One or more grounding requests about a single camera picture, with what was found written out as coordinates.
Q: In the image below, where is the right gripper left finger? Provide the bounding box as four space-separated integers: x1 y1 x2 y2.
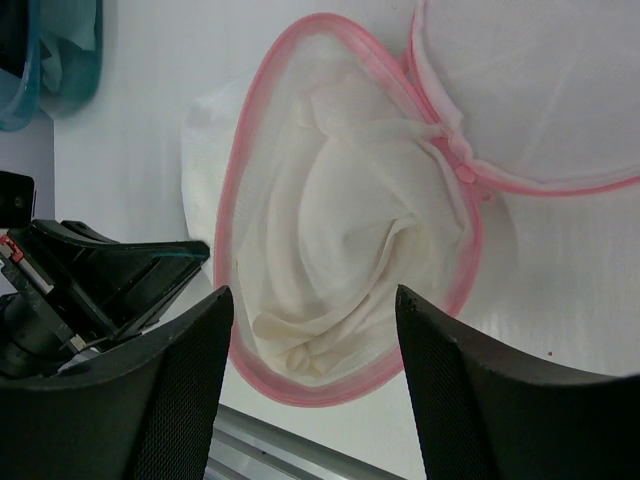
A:
1 286 234 479

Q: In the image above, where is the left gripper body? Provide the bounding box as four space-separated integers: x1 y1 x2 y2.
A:
1 229 120 380

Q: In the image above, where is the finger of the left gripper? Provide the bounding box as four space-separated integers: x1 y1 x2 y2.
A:
27 220 210 340

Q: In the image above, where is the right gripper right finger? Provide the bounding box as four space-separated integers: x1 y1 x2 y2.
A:
395 286 639 479

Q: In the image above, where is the white bra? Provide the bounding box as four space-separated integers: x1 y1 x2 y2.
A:
235 72 470 386

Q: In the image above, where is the white mesh laundry bag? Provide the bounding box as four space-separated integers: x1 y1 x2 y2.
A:
181 1 639 407

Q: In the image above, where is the teal plastic bin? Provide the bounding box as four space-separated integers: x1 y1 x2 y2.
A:
1 0 104 132

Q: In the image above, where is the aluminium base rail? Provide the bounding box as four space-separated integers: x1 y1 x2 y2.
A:
207 402 427 479

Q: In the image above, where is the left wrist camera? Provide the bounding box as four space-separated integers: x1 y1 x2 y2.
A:
0 171 35 229

